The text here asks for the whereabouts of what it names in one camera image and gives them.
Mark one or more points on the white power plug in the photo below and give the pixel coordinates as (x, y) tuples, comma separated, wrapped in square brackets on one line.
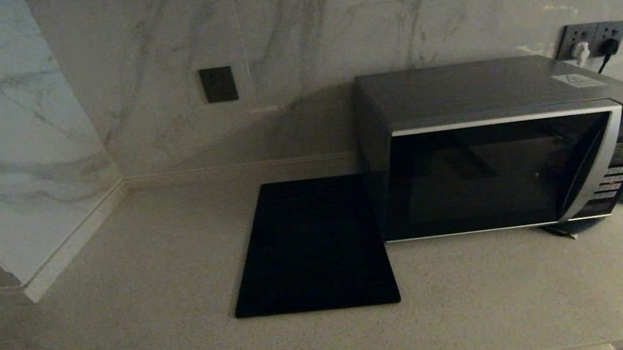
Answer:
[(580, 52)]

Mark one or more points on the grey double wall socket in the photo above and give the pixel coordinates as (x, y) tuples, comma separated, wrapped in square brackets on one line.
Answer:
[(588, 33)]

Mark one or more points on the black glass induction cooktop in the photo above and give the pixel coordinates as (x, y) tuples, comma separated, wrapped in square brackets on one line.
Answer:
[(311, 246)]

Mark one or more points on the silver black microwave oven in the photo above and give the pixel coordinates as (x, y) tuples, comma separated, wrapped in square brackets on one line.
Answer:
[(456, 92)]

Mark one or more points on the black power plug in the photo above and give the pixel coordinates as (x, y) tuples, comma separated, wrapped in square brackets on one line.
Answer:
[(608, 47)]

